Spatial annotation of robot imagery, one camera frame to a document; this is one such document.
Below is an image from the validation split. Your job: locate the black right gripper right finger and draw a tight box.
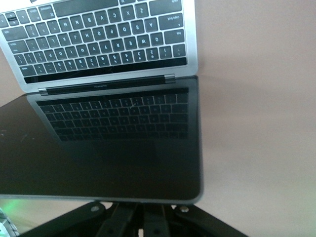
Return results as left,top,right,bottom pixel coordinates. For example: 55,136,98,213
142,201,175,237

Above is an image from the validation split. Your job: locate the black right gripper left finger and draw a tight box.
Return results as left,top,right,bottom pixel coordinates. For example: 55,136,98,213
97,201,143,237

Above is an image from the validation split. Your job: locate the grey laptop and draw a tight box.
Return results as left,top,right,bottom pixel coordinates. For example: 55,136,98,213
0,0,206,205

